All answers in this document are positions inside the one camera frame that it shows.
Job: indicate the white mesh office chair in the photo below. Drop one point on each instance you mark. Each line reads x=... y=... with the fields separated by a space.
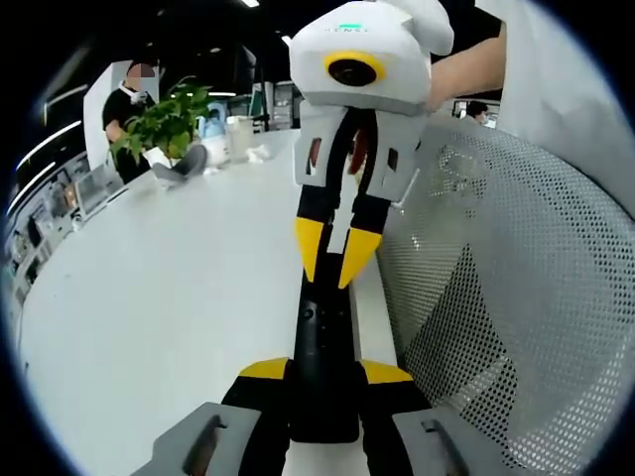
x=521 y=273

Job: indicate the blue and white spray bottle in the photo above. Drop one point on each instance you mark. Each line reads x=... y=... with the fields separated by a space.
x=214 y=134

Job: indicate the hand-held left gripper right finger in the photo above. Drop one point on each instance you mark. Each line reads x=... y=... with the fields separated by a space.
x=397 y=426

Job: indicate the small white tissue scrap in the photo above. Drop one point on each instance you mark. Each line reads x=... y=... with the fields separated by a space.
x=212 y=170

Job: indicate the black remote control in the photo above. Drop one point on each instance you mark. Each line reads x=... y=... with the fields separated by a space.
x=322 y=347

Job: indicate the clear plastic cup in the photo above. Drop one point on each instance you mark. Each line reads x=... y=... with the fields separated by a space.
x=239 y=141

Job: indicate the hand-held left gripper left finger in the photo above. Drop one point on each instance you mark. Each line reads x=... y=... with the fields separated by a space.
x=248 y=426

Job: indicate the grey curved object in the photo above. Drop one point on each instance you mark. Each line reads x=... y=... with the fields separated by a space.
x=181 y=166

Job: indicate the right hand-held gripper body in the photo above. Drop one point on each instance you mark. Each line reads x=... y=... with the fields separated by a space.
x=397 y=44

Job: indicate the crumpled white tissue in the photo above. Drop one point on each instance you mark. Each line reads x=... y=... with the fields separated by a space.
x=258 y=154

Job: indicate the grey mesh office chair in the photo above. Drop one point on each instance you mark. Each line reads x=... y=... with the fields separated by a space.
x=96 y=188

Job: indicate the green potted plant white pot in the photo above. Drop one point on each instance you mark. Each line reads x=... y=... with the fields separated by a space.
x=159 y=121

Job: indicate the person's white clothing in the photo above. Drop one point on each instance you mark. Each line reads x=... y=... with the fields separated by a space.
x=560 y=74

